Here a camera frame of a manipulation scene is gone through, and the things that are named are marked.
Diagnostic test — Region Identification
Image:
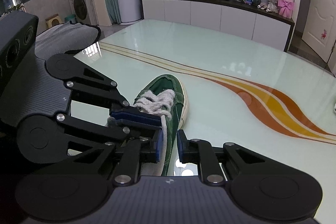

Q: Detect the white shoelace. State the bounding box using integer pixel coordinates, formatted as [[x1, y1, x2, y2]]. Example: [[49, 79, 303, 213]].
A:
[[106, 89, 176, 177]]

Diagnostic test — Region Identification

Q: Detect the green canvas sneaker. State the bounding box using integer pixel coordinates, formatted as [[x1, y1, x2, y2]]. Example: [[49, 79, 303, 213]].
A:
[[133, 75, 189, 176]]

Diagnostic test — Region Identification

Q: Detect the washing machine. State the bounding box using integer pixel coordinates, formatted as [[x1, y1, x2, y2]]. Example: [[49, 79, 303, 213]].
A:
[[69, 0, 98, 26]]

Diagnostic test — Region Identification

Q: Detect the white interior door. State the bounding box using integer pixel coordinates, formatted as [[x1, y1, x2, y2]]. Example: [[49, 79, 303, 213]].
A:
[[302, 0, 335, 62]]

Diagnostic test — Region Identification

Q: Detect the white TV cabinet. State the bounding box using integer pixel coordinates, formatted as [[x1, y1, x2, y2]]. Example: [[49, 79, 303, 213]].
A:
[[142, 0, 294, 52]]

